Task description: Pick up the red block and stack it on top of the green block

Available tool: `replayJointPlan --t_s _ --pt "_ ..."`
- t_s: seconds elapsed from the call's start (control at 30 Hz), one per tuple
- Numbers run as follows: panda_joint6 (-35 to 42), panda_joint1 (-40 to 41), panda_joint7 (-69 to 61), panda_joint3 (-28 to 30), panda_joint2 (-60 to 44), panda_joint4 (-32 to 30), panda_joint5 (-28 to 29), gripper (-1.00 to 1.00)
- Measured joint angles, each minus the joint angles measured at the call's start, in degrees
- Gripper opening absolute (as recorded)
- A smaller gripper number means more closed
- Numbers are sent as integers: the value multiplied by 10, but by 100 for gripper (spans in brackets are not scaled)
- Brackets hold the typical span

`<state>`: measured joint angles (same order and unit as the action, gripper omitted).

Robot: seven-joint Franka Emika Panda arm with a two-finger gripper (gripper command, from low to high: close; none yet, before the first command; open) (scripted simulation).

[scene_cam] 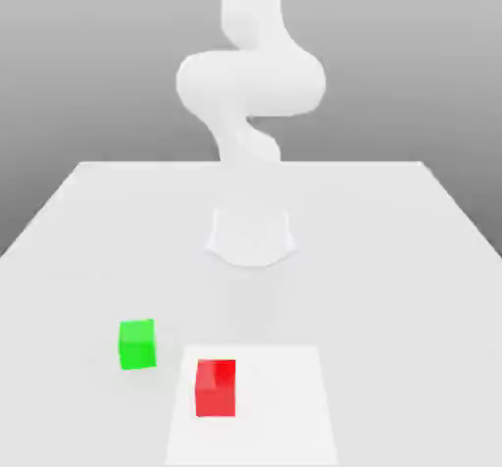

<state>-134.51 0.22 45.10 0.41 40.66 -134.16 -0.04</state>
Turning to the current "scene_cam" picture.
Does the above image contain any small green cube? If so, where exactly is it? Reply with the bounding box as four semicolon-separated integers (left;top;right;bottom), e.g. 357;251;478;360
118;318;158;372

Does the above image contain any small red cube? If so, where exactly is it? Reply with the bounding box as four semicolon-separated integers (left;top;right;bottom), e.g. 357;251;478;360
194;358;237;418

